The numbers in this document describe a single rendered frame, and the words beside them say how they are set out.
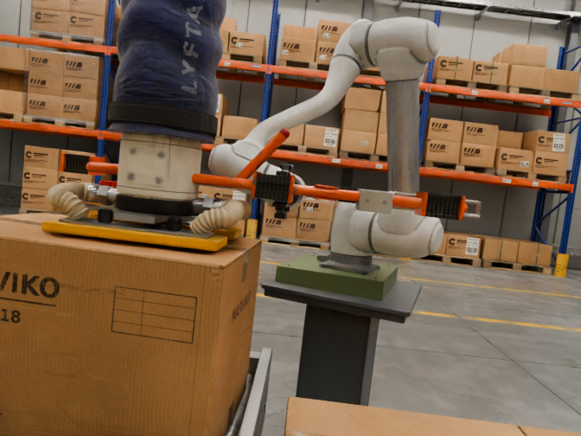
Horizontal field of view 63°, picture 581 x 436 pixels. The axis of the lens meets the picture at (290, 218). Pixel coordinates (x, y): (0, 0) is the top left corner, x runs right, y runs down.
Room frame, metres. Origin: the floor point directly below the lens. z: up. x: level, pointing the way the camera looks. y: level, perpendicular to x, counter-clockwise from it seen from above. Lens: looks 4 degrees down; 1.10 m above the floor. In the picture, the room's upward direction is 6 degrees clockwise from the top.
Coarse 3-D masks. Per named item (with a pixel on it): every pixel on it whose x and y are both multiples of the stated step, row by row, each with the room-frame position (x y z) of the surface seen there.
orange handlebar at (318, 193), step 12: (96, 168) 1.00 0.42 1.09; (108, 168) 0.99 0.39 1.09; (192, 180) 0.99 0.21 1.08; (204, 180) 0.99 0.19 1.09; (216, 180) 0.98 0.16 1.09; (228, 180) 0.98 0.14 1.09; (240, 180) 0.98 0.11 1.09; (300, 192) 0.98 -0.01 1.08; (312, 192) 0.98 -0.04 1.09; (324, 192) 0.97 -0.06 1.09; (336, 192) 0.97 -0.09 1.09; (348, 192) 0.97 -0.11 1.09; (396, 204) 0.97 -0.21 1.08; (408, 204) 0.97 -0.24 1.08; (420, 204) 0.97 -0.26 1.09
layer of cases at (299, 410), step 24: (288, 408) 1.13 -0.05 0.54; (312, 408) 1.14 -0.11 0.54; (336, 408) 1.16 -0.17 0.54; (360, 408) 1.17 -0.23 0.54; (384, 408) 1.19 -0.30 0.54; (288, 432) 1.02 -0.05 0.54; (312, 432) 1.03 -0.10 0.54; (336, 432) 1.04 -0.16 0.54; (360, 432) 1.06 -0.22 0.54; (384, 432) 1.07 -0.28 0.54; (408, 432) 1.08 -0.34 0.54; (432, 432) 1.09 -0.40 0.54; (456, 432) 1.11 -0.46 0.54; (480, 432) 1.12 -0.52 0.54; (504, 432) 1.13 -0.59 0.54; (528, 432) 1.15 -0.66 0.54; (552, 432) 1.16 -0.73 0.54
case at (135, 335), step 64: (0, 256) 0.83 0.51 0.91; (64, 256) 0.82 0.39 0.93; (128, 256) 0.81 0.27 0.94; (192, 256) 0.84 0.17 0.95; (256, 256) 1.12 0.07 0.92; (0, 320) 0.83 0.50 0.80; (64, 320) 0.82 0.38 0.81; (128, 320) 0.81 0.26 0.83; (192, 320) 0.80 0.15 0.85; (0, 384) 0.83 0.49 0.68; (64, 384) 0.82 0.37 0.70; (128, 384) 0.81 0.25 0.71; (192, 384) 0.80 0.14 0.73
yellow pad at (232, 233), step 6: (90, 216) 1.07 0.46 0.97; (96, 216) 1.07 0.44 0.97; (132, 222) 1.07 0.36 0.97; (138, 222) 1.07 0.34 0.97; (186, 222) 1.08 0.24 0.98; (186, 228) 1.06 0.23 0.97; (216, 228) 1.07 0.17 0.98; (222, 228) 1.07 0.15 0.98; (228, 228) 1.10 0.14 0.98; (234, 228) 1.11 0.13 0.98; (240, 228) 1.14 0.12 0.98; (222, 234) 1.06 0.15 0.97; (228, 234) 1.06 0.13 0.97; (234, 234) 1.06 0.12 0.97; (240, 234) 1.15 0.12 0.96
